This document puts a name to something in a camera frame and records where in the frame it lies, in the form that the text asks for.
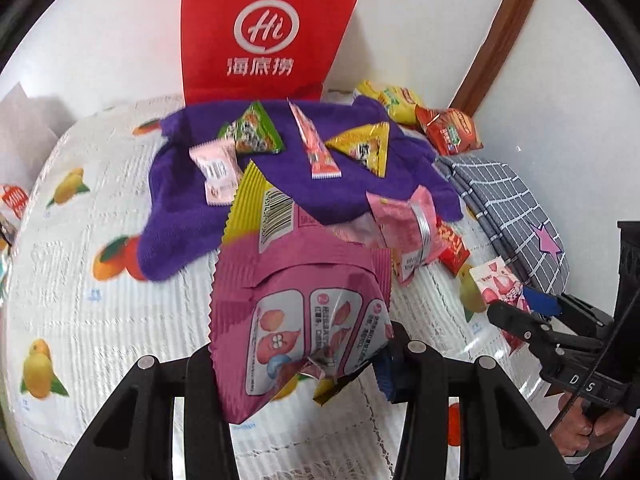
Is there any grey checked cloth pink star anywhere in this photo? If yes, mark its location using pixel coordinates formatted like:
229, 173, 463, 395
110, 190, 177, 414
432, 155, 571, 296

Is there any pink packet with silver seal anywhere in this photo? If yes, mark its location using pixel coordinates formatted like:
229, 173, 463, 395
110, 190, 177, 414
366, 185, 451, 266

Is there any fruit print tablecloth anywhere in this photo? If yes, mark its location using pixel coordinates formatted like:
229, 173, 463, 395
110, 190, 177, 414
0, 91, 566, 480

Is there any red snack packet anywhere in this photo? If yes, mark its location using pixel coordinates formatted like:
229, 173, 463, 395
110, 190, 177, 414
435, 217, 472, 277

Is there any large magenta snack packet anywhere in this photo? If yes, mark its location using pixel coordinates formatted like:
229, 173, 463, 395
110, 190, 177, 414
207, 160, 393, 423

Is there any pink strawberry snack packet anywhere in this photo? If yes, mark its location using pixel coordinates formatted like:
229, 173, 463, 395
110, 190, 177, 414
470, 256, 532, 356

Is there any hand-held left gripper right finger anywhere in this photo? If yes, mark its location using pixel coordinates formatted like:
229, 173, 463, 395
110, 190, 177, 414
375, 320, 573, 480

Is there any green triangular snack packet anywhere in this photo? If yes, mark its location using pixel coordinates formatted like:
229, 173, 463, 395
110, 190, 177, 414
217, 101, 286, 155

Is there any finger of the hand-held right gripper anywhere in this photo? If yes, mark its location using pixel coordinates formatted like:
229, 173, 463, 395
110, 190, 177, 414
522, 289, 613, 341
487, 302, 556, 348

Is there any long pink snack packet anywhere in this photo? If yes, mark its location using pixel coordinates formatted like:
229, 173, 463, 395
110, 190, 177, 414
288, 101, 342, 180

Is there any white plastic shopping bag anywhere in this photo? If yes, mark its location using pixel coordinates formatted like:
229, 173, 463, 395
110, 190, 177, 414
0, 82, 76, 221

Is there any brown wooden door frame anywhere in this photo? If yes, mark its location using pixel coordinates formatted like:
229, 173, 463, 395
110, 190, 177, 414
452, 0, 546, 118

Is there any purple towel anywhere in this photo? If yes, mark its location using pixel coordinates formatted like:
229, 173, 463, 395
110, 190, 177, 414
137, 96, 463, 282

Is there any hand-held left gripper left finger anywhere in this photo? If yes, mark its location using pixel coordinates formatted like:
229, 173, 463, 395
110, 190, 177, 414
57, 345, 236, 480

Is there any red paper bag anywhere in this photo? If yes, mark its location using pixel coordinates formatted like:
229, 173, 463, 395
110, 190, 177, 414
180, 0, 370, 107

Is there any person's right hand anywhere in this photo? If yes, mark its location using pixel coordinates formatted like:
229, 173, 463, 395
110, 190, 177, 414
557, 392, 631, 456

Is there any pale pink snack packet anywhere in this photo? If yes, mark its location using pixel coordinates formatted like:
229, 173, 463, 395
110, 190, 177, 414
189, 137, 244, 207

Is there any yellow chips bag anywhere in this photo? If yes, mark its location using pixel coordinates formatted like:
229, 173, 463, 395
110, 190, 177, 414
354, 80, 426, 126

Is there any black cable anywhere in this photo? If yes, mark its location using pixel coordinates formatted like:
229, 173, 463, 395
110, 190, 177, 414
547, 317, 618, 436

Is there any yellow triangular snack packet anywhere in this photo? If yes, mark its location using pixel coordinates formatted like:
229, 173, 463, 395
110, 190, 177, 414
326, 121, 391, 178

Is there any person's right forearm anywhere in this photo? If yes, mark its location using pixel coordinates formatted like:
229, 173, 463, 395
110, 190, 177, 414
562, 447, 618, 480

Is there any orange chips bag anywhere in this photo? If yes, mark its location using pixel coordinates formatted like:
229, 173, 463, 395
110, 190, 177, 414
415, 106, 485, 156

